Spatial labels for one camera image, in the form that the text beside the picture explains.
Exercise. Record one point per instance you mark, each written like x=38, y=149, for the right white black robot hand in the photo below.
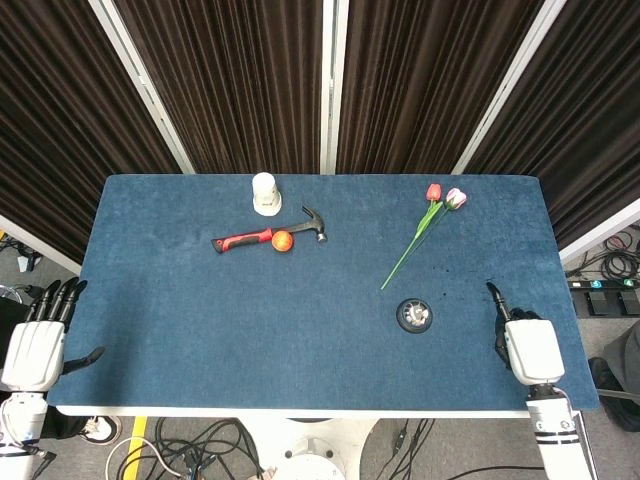
x=534, y=350

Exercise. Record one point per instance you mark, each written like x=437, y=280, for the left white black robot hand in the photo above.
x=32, y=352

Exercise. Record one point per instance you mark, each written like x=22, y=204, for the round black metal object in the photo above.
x=414, y=314

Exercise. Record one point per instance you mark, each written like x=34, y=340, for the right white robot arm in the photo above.
x=557, y=435

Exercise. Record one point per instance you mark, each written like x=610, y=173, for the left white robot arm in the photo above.
x=20, y=435

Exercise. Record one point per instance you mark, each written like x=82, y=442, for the dark clothed person leg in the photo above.
x=620, y=370

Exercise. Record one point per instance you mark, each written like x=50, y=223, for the white black sneaker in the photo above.
x=102, y=431

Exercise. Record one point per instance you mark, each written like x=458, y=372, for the pink artificial tulip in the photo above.
x=455, y=199

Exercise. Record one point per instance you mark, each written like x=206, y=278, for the red artificial tulip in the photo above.
x=434, y=192

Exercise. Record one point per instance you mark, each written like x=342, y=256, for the blue felt table mat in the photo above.
x=250, y=325

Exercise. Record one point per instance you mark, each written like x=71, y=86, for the dark brown pleated curtain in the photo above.
x=590, y=115
x=235, y=85
x=60, y=125
x=425, y=85

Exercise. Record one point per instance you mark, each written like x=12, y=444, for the red black claw hammer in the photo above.
x=240, y=241

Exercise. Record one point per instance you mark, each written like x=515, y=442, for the small orange ball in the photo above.
x=282, y=241

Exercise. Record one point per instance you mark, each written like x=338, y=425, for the white plastic cup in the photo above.
x=265, y=195

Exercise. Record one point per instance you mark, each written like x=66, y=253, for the white partition frame post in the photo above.
x=142, y=85
x=334, y=85
x=510, y=85
x=600, y=230
x=40, y=245

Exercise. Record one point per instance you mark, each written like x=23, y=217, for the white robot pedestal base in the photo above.
x=312, y=450

